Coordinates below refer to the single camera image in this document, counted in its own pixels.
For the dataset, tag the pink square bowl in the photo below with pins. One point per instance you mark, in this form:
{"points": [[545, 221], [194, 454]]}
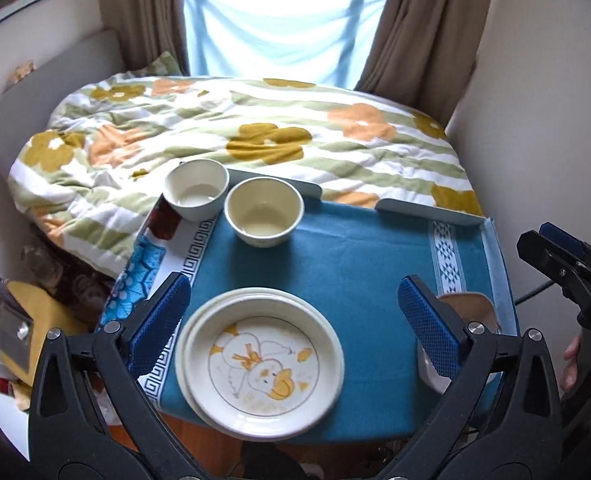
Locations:
{"points": [[468, 310]]}

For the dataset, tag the green striped pillow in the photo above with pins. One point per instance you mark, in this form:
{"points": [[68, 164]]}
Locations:
{"points": [[163, 66]]}

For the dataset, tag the light blue window cloth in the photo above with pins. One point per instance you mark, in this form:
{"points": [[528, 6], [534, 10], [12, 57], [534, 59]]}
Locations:
{"points": [[280, 30]]}

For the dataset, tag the brown curtain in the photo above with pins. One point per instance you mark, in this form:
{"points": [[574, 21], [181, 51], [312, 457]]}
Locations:
{"points": [[140, 10], [425, 35]]}

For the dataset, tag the person's right hand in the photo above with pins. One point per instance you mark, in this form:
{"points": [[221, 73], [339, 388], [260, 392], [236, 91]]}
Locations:
{"points": [[572, 365]]}

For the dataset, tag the small plush toy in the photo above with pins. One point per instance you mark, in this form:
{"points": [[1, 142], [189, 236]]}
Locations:
{"points": [[22, 71]]}

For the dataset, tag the duck print plate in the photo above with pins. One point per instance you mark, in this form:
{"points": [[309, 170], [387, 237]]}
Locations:
{"points": [[260, 365]]}

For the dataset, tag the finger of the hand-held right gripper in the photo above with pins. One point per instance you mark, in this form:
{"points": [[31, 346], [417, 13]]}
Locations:
{"points": [[568, 240], [555, 260]]}

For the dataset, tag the white round bowl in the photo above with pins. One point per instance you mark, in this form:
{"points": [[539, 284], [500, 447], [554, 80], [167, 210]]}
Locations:
{"points": [[195, 190]]}

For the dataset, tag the yellow box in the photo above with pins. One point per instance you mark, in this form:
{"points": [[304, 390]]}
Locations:
{"points": [[50, 320]]}

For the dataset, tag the plain white plate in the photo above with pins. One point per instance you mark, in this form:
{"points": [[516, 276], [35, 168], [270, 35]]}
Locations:
{"points": [[186, 365]]}

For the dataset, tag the floral striped blanket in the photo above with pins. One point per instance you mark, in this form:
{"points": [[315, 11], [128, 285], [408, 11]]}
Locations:
{"points": [[300, 125]]}

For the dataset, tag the cream round bowl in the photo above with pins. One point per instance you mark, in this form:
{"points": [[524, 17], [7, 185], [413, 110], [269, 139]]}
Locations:
{"points": [[263, 212]]}

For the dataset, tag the grey metal device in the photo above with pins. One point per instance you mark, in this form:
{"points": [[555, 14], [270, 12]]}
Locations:
{"points": [[11, 327]]}

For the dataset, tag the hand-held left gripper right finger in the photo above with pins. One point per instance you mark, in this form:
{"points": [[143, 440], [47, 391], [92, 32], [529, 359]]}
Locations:
{"points": [[428, 325]]}

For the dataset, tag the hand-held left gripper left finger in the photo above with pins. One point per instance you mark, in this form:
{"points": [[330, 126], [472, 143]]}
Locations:
{"points": [[160, 320]]}

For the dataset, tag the dark brown cloth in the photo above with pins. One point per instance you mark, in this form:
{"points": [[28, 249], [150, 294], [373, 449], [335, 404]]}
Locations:
{"points": [[70, 275]]}

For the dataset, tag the grey headboard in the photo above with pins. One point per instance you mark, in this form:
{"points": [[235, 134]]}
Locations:
{"points": [[50, 85]]}

